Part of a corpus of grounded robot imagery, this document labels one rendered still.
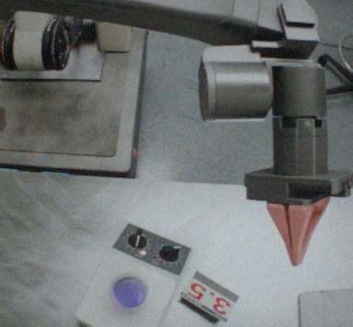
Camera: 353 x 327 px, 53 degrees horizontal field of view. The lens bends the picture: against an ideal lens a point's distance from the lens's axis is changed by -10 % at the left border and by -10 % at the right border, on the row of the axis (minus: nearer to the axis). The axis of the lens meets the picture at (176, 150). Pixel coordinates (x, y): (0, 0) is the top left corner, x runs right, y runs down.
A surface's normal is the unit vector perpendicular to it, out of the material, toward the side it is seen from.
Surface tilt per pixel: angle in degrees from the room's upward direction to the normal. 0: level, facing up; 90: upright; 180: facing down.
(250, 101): 55
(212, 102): 61
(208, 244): 0
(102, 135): 0
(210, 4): 16
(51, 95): 0
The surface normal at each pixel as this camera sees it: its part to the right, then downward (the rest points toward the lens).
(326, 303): 0.07, -0.51
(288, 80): -0.58, 0.07
